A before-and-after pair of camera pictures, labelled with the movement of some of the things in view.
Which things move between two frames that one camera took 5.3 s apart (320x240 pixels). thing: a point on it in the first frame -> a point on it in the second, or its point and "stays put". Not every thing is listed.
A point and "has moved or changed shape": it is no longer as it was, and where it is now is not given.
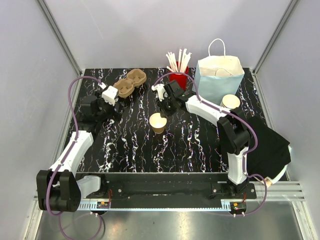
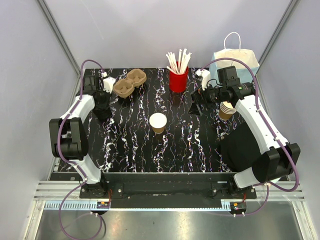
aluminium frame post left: [59, 37] stays put
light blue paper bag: [217, 76] has moved or changed shape
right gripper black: [164, 113] -> [200, 96]
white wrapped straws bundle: [181, 67] stays put
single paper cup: [157, 123] stays put
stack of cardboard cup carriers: [125, 87] stays put
